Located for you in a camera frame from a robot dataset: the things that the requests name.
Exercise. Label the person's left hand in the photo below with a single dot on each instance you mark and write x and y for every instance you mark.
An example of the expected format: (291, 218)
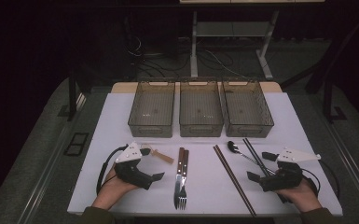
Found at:
(115, 189)

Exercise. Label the grey metal desk frame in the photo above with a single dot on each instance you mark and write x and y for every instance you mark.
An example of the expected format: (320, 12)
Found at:
(194, 46)

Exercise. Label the black floor socket frame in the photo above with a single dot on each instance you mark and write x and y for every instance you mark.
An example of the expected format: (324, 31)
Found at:
(74, 144)

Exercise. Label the black chopstick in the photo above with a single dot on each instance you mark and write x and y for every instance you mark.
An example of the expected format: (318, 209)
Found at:
(256, 155)
(253, 156)

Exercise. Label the transparent brown plastic bin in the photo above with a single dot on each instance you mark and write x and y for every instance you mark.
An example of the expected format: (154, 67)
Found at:
(200, 109)
(245, 109)
(152, 109)

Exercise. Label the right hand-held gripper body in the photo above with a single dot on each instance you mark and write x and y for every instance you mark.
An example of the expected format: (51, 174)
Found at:
(286, 179)

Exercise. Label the person's right hand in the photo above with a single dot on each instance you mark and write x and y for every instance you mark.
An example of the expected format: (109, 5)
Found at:
(301, 196)

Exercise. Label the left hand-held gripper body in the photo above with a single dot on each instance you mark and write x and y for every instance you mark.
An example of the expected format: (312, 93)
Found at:
(130, 172)

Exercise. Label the white table mat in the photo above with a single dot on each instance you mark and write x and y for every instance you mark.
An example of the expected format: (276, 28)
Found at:
(205, 174)

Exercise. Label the black metal stand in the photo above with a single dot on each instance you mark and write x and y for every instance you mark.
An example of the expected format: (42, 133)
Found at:
(72, 99)
(328, 102)

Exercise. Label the brown chopstick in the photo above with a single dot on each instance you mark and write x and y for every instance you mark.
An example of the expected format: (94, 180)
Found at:
(235, 180)

